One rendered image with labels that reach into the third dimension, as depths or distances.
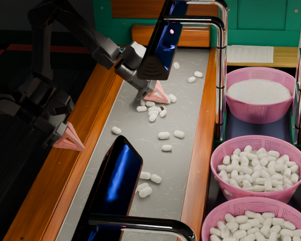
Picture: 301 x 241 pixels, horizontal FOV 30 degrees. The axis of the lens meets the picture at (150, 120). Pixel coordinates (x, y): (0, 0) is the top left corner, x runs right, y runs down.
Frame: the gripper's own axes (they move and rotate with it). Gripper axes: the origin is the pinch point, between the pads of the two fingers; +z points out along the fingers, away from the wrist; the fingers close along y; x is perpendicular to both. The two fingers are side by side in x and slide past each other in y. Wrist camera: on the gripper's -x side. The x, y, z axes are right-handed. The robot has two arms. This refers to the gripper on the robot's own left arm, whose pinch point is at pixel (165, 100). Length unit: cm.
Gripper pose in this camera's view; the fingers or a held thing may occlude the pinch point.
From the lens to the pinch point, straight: 187.6
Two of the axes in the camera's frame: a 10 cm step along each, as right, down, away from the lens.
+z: 7.8, 5.8, 2.4
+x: -6.1, 6.0, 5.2
